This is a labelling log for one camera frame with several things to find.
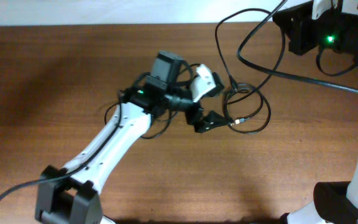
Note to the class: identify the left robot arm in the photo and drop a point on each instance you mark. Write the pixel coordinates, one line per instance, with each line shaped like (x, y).
(72, 193)

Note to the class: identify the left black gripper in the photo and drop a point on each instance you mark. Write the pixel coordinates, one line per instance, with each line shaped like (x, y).
(192, 118)

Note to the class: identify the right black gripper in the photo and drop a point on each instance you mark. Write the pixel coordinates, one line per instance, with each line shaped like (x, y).
(295, 28)

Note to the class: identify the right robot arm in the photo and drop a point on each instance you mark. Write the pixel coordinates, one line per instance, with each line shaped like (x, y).
(318, 146)

